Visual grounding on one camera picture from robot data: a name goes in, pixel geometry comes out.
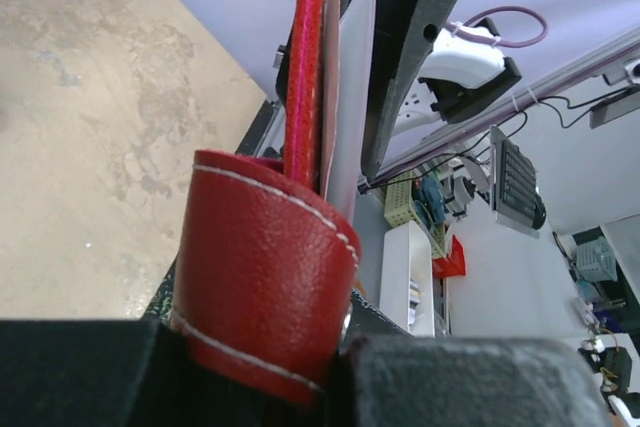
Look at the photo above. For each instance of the black keyboard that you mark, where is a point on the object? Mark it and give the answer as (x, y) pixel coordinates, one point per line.
(514, 193)

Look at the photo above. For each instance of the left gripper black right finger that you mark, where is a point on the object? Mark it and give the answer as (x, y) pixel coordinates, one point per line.
(399, 380)

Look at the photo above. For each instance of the red leather card holder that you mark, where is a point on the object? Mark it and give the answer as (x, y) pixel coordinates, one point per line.
(265, 266)

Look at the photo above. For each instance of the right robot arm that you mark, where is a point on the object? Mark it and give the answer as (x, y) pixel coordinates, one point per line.
(462, 65)

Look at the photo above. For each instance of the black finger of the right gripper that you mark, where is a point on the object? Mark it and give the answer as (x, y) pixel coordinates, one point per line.
(404, 35)

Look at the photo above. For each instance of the aluminium frame rail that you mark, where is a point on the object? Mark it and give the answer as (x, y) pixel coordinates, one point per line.
(517, 99)

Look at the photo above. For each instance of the white storage bin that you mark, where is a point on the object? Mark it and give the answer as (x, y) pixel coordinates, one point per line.
(406, 291)

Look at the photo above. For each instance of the red small bin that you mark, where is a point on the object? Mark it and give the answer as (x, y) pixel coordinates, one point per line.
(453, 264)

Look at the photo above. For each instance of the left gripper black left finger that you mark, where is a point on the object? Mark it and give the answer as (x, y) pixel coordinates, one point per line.
(87, 373)

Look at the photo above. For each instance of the green perforated basket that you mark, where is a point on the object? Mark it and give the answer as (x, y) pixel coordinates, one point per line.
(419, 199)

